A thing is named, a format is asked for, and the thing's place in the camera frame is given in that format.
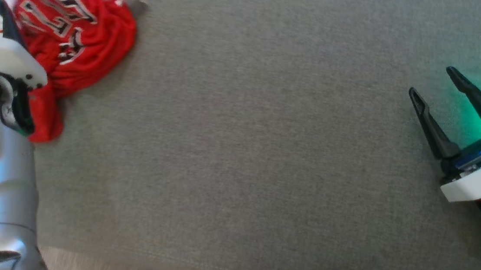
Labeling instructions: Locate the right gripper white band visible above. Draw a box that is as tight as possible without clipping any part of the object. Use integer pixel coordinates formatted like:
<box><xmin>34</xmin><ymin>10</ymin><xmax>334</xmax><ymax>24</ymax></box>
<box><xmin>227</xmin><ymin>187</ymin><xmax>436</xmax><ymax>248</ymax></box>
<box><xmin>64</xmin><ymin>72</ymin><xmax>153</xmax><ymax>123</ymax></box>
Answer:
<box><xmin>406</xmin><ymin>63</ymin><xmax>481</xmax><ymax>253</ymax></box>

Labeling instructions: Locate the red lettered basketball jersey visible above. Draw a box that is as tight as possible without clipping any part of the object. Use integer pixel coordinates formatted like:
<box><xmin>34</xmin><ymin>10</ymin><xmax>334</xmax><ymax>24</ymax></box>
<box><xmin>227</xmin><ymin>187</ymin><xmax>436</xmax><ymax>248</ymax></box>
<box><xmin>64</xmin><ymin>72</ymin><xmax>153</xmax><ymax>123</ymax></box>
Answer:
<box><xmin>0</xmin><ymin>0</ymin><xmax>160</xmax><ymax>146</ymax></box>

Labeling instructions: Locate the grey fabric sofa seat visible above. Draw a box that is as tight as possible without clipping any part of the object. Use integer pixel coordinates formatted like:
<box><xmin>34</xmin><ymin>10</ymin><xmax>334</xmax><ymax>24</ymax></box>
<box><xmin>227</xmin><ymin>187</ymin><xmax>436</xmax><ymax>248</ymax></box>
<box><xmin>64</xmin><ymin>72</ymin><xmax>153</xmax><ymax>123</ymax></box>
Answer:
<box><xmin>15</xmin><ymin>0</ymin><xmax>481</xmax><ymax>270</ymax></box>

